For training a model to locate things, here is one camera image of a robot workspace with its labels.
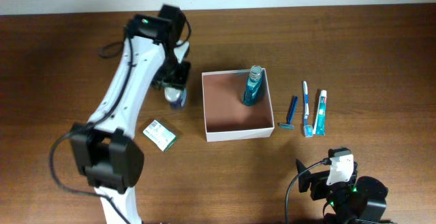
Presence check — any clear spray bottle dark liquid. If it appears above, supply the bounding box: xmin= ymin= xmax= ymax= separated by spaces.
xmin=164 ymin=87 xmax=187 ymax=110

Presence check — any teal white toothpaste tube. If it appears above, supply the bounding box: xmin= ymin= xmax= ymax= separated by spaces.
xmin=313 ymin=90 xmax=327 ymax=135

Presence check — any white square cardboard box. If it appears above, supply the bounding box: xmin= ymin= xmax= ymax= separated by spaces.
xmin=202 ymin=69 xmax=275 ymax=142

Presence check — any teal mouthwash bottle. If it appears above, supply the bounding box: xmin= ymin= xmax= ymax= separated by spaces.
xmin=243 ymin=65 xmax=263 ymax=106

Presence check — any blue disposable razor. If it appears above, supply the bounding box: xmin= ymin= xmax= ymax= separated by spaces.
xmin=279 ymin=96 xmax=298 ymax=129

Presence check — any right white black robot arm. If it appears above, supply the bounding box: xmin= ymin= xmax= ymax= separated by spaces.
xmin=296 ymin=160 xmax=388 ymax=224

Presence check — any green white soap box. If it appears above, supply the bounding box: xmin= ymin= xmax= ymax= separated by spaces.
xmin=142 ymin=120 xmax=177 ymax=152

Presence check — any blue white toothbrush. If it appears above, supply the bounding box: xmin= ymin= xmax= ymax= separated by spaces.
xmin=302 ymin=81 xmax=313 ymax=138

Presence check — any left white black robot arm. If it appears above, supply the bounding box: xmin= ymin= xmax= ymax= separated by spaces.
xmin=66 ymin=5 xmax=191 ymax=223

